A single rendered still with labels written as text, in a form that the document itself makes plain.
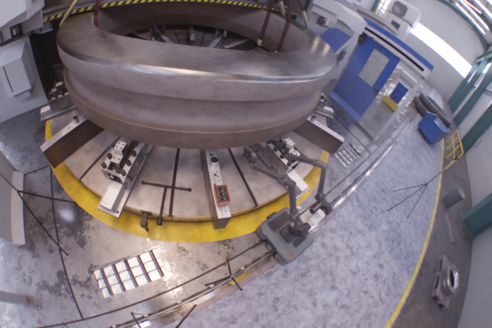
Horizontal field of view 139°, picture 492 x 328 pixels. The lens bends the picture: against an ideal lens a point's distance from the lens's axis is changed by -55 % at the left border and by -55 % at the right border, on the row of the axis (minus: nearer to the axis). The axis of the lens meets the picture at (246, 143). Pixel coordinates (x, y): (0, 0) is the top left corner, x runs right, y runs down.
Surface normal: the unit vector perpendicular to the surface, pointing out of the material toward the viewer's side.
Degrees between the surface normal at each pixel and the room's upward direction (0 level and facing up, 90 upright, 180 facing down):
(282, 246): 0
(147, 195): 0
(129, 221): 0
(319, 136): 90
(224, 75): 45
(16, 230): 37
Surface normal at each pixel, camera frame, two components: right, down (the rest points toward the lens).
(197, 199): 0.26, -0.65
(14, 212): 0.68, -0.68
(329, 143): -0.48, 0.56
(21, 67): 0.54, 0.71
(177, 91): 0.10, 0.76
